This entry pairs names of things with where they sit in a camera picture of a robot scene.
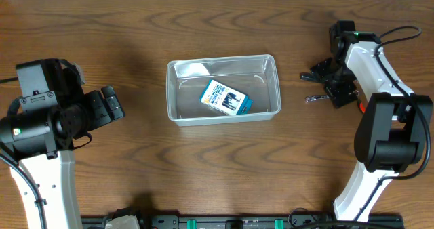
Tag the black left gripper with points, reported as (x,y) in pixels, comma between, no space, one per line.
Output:
(100,117)

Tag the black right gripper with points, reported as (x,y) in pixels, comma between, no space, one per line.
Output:
(336,93)

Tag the black yellow screwdriver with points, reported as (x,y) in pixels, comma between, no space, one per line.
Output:
(305,76)

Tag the silver ring wrench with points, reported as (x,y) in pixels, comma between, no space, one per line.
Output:
(316,98)

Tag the blue white product box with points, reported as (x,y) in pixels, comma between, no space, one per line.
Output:
(225,99)

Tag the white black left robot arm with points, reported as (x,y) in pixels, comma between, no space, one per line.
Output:
(38,132)

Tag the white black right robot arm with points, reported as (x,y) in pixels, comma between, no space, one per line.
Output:
(393,140)

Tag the clear plastic container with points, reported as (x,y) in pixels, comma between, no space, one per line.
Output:
(255,76)

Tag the red handled tool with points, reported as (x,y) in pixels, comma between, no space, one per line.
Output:
(361,106)

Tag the black mounting rail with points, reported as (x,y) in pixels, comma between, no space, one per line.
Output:
(298,218)

